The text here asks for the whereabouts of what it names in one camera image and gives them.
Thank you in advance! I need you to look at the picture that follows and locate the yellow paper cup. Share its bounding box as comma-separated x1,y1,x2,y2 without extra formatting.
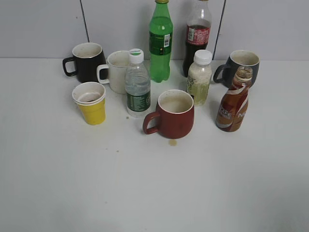
72,82,106,125

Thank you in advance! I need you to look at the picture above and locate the brown coffee bottle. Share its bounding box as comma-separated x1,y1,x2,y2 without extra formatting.
216,66,253,132

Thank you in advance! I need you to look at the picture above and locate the red ceramic mug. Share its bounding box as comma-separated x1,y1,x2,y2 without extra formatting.
142,89,195,139

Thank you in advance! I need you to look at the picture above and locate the clear water bottle green label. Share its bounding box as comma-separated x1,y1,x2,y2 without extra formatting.
125,48,151,118

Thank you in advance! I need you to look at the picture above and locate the white cap juice bottle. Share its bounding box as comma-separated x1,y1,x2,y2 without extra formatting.
186,49,212,106

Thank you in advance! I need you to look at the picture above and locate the white ceramic mug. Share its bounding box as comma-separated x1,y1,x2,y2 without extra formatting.
97,50,129,94

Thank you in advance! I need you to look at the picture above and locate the green soda bottle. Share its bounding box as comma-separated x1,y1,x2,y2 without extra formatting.
149,0,173,83

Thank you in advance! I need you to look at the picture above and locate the black ceramic mug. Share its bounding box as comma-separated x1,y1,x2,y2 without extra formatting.
62,43,106,83

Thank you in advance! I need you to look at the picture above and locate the dark blue ceramic mug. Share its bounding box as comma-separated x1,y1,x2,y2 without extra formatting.
213,50,260,87

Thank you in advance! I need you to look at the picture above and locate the cola bottle red label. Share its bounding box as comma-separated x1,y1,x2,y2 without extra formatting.
183,0,212,77

